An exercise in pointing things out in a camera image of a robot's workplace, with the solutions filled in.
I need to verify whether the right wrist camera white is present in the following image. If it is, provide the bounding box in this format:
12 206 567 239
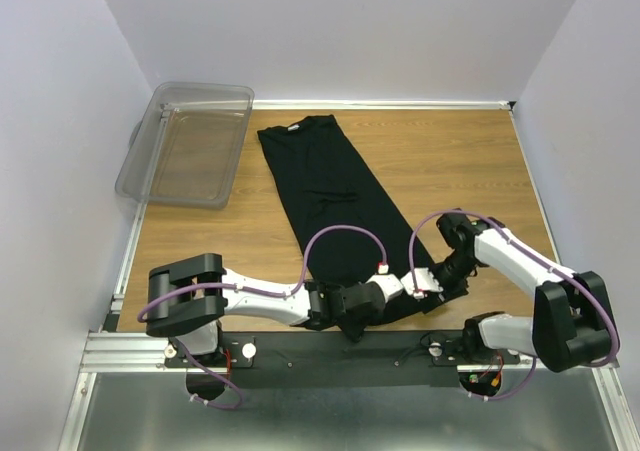
400 268 443 300

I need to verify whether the clear plastic bin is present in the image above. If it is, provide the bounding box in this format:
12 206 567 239
115 82 254 210

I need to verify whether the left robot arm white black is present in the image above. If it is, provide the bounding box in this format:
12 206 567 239
137 253 403 366

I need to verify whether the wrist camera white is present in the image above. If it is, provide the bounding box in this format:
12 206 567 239
400 268 443 300
366 263 404 303

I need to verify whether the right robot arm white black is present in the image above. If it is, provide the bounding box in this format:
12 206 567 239
431 209 620 373

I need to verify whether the aluminium frame rail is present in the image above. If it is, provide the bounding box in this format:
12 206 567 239
57 105 171 451

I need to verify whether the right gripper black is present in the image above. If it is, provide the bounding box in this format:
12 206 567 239
424 251 481 306

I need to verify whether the black t shirt blue logo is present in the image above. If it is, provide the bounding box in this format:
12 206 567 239
256 114 454 332

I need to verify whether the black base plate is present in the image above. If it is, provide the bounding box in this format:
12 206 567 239
165 330 519 389

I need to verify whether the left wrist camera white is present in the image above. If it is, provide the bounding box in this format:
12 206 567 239
366 263 404 303

